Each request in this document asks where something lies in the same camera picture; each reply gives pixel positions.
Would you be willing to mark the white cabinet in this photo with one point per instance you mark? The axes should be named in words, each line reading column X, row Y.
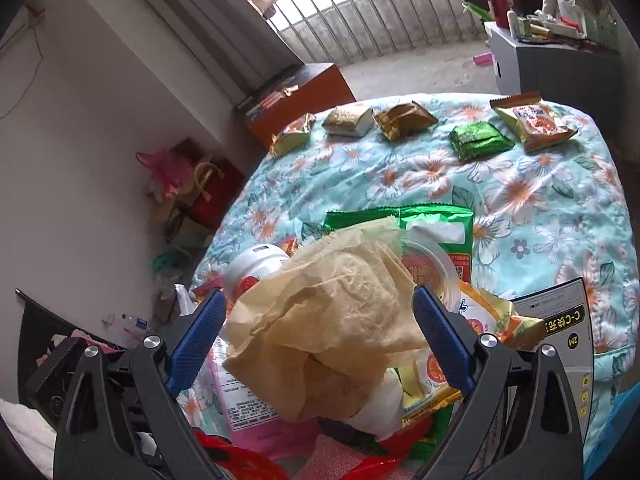
column 545, row 67

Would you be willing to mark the gold snack packet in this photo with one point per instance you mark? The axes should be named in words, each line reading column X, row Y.
column 404, row 120

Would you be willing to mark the red plastic bag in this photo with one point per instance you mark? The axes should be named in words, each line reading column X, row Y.
column 240, row 460

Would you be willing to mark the white strawberry drink bottle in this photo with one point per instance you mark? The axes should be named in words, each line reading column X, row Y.
column 250, row 267

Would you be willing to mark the red gift bag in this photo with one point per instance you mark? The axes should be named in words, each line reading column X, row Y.
column 220, row 195

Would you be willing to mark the pink snack packet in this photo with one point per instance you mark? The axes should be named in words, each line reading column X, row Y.
column 250, row 410

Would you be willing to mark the gold and white snack box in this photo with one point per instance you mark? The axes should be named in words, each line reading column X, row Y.
column 348, row 121

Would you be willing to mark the red thermos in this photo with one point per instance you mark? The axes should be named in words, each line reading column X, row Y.
column 497, row 7

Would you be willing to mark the pink plastic bag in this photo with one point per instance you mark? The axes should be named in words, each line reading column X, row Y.
column 165, row 170

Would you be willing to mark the floral blanket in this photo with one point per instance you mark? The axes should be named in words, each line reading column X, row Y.
column 390, row 175

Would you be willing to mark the white plastic bag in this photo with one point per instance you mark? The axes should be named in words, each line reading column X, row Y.
column 570, row 5

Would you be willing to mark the small green snack packet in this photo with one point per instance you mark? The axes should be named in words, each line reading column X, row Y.
column 480, row 141

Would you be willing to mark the large green snack bag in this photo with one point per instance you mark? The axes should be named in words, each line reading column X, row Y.
column 350, row 222

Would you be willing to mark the pink foam sheet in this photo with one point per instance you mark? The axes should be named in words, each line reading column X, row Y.
column 330, row 455

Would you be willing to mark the yellow orange snack packet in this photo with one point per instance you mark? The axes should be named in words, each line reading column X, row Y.
column 532, row 120

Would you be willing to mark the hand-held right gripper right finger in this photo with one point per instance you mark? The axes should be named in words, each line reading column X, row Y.
column 440, row 340

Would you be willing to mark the green plastic basket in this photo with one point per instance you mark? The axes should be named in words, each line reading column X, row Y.
column 602, row 27

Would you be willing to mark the clear plastic cup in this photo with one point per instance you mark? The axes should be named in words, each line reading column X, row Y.
column 430, row 270

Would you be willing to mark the clear plastic bottle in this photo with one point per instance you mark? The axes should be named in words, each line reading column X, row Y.
column 134, row 324

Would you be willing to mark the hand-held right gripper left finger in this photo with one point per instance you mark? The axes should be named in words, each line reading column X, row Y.
column 200, row 330

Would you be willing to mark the red-brown box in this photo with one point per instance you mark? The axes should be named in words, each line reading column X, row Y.
column 292, row 132

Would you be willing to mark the green plastic bag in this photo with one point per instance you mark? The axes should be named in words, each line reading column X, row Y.
column 170, row 262

